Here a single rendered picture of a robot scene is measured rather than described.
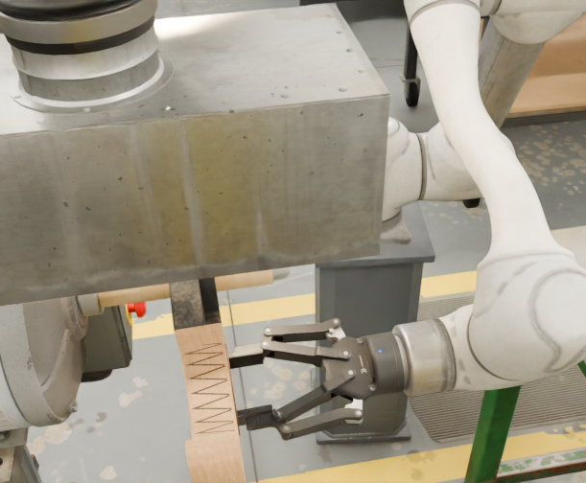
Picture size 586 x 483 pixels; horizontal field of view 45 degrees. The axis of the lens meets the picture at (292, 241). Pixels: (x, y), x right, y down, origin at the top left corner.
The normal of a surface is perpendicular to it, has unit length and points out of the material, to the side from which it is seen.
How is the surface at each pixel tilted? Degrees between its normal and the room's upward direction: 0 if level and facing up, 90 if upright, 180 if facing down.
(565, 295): 43
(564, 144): 0
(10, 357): 70
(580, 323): 39
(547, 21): 124
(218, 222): 90
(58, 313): 87
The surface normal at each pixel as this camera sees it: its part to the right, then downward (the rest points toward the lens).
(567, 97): -0.03, -0.78
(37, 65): -0.42, 0.58
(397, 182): 0.11, 0.58
